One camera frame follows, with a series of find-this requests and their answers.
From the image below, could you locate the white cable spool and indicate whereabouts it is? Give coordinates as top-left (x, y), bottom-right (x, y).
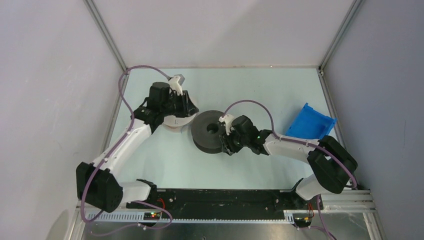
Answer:
top-left (162, 114), bottom-right (196, 133)

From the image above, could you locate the right controller board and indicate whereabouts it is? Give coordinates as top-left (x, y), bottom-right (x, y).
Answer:
top-left (293, 217), bottom-right (313, 230)

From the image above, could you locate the white slotted cable duct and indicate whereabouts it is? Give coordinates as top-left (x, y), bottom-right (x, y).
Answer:
top-left (94, 211), bottom-right (294, 224)

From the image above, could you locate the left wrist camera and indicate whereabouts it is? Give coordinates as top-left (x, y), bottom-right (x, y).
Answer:
top-left (168, 74), bottom-right (185, 96)

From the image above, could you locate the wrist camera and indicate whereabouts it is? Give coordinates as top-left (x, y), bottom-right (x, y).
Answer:
top-left (168, 74), bottom-right (185, 96)
top-left (218, 114), bottom-right (235, 136)

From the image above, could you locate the black cable spool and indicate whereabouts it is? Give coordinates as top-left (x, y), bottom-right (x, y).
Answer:
top-left (191, 110), bottom-right (226, 154)

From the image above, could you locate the controller board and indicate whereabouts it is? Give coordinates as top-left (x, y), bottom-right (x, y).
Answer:
top-left (293, 217), bottom-right (313, 230)
top-left (143, 212), bottom-right (162, 221)

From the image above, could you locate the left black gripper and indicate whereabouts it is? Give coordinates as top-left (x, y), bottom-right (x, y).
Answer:
top-left (160, 90), bottom-right (199, 118)

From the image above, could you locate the left controller board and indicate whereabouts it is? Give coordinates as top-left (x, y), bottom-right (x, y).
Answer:
top-left (143, 212), bottom-right (162, 221)

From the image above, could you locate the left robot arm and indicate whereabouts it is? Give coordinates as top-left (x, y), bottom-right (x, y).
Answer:
top-left (76, 77), bottom-right (199, 213)

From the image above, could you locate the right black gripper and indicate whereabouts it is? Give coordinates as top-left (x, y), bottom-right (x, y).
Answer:
top-left (219, 126), bottom-right (249, 156)

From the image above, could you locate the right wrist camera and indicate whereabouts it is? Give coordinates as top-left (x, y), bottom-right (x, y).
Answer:
top-left (218, 114), bottom-right (235, 136)

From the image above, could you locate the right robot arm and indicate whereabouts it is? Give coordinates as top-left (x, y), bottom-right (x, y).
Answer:
top-left (218, 114), bottom-right (358, 209)

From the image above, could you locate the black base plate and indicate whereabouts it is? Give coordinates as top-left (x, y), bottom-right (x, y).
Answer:
top-left (146, 188), bottom-right (324, 220)

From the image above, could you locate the blue plastic bin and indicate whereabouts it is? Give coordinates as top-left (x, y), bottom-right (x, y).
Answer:
top-left (285, 103), bottom-right (337, 140)

